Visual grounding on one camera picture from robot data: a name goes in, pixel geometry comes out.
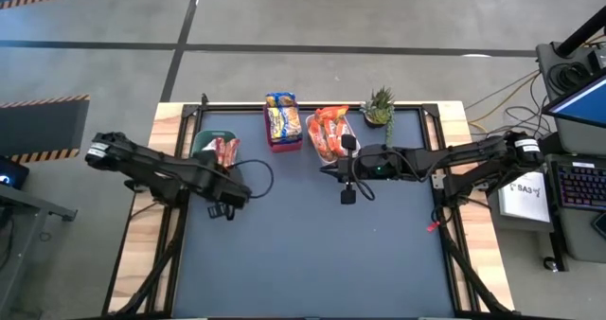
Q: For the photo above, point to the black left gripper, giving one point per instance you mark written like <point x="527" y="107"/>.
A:
<point x="227" y="190"/>

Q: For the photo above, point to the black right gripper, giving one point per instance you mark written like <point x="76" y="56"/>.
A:
<point x="379" y="164"/>

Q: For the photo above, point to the white plastic bin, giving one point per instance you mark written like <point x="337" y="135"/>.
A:
<point x="308" y="119"/>

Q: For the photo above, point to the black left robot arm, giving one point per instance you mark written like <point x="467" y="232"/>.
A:
<point x="156" y="166"/>

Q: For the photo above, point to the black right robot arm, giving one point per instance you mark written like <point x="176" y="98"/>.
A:
<point x="468" y="156"/>

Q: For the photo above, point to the red plastic bin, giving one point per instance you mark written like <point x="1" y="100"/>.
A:
<point x="283" y="148"/>

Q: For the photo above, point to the potted succulent plant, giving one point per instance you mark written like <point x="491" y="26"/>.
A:
<point x="379" y="112"/>

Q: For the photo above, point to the teal plastic bin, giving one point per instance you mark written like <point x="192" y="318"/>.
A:
<point x="213" y="134"/>

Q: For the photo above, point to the grey-blue table mat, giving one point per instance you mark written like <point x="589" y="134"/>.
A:
<point x="246" y="301"/>

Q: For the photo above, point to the grey mounting plate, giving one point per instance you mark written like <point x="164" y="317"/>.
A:
<point x="438" y="182"/>

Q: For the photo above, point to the small red tag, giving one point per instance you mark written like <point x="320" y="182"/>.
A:
<point x="432" y="226"/>

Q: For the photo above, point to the white paper sign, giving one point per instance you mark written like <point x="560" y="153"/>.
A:
<point x="523" y="204"/>

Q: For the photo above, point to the grey metal desk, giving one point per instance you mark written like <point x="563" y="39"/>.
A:
<point x="28" y="200"/>

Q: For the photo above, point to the black device with blue light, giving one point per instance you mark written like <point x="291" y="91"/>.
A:
<point x="12" y="173"/>

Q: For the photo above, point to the black caster wheel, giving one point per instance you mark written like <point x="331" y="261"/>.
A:
<point x="550" y="264"/>

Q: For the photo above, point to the black backlit keyboard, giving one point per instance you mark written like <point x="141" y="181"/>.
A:
<point x="580" y="186"/>

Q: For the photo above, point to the laptop computer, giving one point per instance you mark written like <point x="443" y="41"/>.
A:
<point x="582" y="140"/>

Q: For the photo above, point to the monitor with blue screen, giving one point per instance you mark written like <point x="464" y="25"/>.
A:
<point x="584" y="104"/>

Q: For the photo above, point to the dark rounded device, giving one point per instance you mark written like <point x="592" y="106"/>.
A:
<point x="600" y="225"/>

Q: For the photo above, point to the black diagonal pole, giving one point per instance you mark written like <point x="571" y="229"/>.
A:
<point x="580" y="33"/>

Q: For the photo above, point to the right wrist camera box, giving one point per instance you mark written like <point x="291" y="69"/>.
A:
<point x="348" y="197"/>

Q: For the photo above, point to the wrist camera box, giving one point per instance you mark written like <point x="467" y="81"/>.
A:
<point x="348" y="197"/>
<point x="206" y="159"/>

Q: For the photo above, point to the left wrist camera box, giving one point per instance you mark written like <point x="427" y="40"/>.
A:
<point x="206" y="159"/>

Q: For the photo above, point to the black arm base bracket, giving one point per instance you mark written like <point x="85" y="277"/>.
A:
<point x="132" y="185"/>

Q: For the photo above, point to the black metal rig frame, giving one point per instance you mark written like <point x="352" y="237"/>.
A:
<point x="227" y="106"/>

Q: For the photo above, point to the short black frame post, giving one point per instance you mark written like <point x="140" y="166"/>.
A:
<point x="204" y="99"/>

